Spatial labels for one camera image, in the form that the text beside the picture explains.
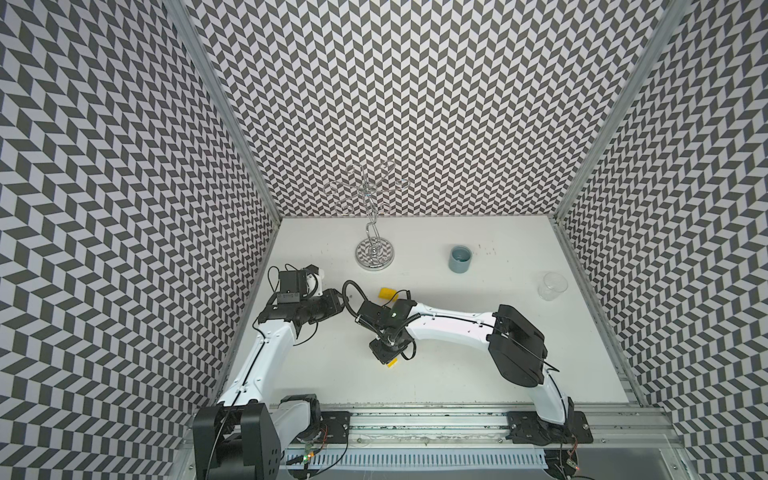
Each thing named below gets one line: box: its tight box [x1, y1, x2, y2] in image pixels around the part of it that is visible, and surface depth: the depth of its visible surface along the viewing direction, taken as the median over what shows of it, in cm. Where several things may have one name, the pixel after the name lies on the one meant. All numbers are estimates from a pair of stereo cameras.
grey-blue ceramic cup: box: [448, 245, 473, 274], surface depth 104 cm
